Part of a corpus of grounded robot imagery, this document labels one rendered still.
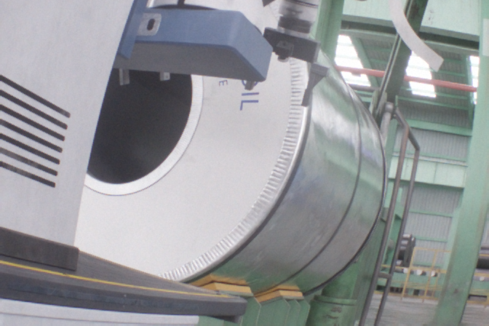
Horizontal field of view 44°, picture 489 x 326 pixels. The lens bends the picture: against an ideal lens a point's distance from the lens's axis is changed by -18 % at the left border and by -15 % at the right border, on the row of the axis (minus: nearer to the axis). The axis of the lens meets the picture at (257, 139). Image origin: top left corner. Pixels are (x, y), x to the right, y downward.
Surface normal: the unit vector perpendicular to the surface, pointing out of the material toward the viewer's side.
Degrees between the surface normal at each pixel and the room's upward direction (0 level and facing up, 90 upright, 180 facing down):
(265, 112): 90
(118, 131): 86
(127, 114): 104
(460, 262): 90
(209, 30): 90
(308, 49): 113
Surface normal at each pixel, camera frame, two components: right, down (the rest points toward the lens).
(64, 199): 0.93, 0.14
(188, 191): -0.35, -0.24
